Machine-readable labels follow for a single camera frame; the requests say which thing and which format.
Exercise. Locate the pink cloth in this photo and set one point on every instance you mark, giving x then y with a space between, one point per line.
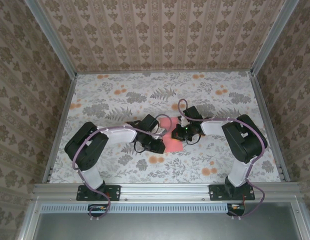
173 146

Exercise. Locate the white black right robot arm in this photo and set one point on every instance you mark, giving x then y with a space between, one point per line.
240 172

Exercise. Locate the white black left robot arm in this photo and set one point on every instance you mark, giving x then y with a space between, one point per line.
93 178

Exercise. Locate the grey metal panel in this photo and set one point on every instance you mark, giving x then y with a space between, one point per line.
165 227

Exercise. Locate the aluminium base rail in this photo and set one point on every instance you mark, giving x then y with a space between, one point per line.
165 191

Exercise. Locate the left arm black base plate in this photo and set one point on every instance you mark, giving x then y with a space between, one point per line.
115 192

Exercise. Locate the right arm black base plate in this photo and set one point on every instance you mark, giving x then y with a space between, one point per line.
215 192

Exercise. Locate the aluminium side rail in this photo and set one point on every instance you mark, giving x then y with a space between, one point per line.
267 120
62 125

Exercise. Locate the aluminium frame post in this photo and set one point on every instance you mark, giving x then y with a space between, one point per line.
50 37
275 37

